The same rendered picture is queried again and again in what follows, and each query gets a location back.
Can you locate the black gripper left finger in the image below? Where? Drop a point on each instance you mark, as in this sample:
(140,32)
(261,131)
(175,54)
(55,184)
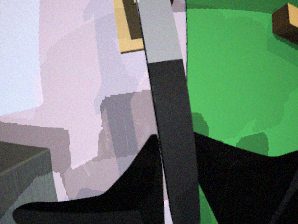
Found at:
(137,197)

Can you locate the green putting mat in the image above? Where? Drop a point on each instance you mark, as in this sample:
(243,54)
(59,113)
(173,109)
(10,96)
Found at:
(243,80)

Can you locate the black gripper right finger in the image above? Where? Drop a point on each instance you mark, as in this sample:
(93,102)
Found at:
(244,187)

